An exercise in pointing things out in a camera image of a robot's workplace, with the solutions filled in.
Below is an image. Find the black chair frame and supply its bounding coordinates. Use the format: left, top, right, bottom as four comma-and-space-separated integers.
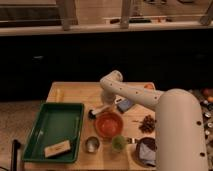
10, 139, 21, 171

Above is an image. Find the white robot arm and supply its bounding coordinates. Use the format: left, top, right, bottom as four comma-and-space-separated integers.
100, 70, 208, 171

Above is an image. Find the orange fruit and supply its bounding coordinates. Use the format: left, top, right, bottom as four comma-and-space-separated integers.
144, 84, 155, 90

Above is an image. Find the orange bowl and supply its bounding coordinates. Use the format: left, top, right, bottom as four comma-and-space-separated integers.
94, 112, 123, 139

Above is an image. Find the wooden block sponge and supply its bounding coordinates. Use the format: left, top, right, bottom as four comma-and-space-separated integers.
44, 140, 71, 158

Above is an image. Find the green plastic cup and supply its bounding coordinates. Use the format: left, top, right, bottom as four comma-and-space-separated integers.
111, 135, 127, 152

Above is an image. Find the dark pan with cloth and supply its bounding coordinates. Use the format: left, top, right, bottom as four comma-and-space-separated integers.
127, 137, 156, 167

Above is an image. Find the green plastic tray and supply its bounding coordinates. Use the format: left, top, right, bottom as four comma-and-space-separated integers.
22, 102, 84, 163

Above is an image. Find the spice bottle rack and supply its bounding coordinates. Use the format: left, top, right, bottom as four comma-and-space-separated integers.
200, 96, 213, 148

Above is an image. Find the small metal cup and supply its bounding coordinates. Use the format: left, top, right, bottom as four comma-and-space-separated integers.
85, 136, 100, 153

